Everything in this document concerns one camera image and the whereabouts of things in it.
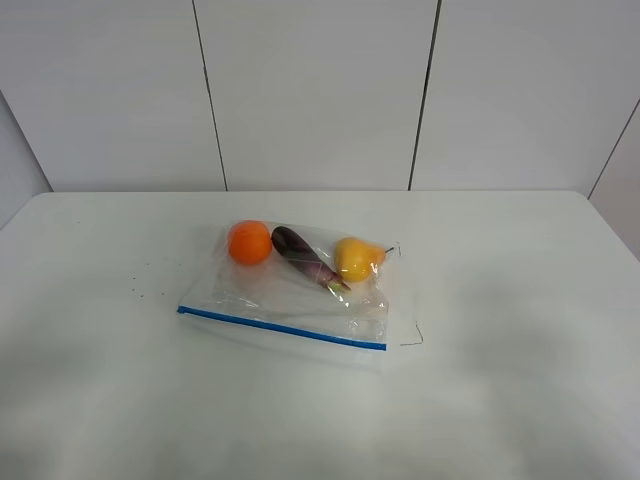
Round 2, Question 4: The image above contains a clear zip bag blue seal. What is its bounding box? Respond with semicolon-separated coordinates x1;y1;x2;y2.
176;219;402;360

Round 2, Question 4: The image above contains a purple eggplant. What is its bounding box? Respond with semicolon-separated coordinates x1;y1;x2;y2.
271;226;351;293

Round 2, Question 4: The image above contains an orange fruit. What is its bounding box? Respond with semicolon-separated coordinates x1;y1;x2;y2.
228;220;272;266

